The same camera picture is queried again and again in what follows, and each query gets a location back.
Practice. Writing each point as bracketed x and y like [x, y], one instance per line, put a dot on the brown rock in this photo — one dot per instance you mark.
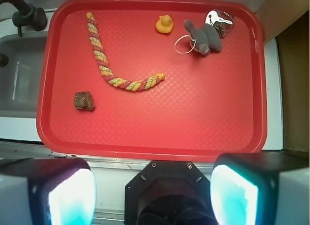
[83, 101]

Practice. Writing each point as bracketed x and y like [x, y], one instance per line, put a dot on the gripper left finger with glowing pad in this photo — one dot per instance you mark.
[46, 192]

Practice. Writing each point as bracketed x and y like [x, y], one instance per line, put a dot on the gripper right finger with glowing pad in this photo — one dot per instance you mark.
[265, 188]

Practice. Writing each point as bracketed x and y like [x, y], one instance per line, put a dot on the shiny metal clip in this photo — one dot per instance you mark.
[221, 21]

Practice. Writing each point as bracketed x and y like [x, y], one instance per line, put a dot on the red plastic tray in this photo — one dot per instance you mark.
[151, 102]

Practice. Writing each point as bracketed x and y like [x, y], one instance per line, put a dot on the yellow rubber duck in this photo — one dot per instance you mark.
[164, 24]

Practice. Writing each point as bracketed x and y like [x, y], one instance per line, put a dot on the black faucet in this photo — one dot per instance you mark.
[27, 15]

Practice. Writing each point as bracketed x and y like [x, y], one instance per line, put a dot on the grey sink basin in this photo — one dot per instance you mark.
[20, 78]

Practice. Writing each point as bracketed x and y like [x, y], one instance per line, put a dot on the grey plush mouse toy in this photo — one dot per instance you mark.
[202, 40]

